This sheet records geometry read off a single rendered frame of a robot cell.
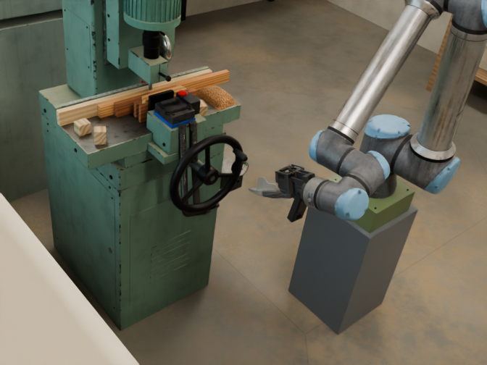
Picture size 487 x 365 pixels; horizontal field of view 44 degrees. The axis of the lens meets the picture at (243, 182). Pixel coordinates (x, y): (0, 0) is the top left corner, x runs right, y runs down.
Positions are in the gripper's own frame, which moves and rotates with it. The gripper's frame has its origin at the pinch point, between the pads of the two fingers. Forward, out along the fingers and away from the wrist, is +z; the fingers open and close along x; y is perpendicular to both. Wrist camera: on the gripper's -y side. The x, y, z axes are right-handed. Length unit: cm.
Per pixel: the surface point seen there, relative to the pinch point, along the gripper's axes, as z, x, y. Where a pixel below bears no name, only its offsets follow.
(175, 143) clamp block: 19.6, 18.6, 15.3
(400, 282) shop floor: 14, -86, -84
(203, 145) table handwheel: 10.0, 14.8, 15.2
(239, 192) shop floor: 100, -65, -53
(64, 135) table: 44, 43, 21
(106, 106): 42, 28, 26
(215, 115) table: 29.3, -5.1, 16.3
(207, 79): 42, -13, 26
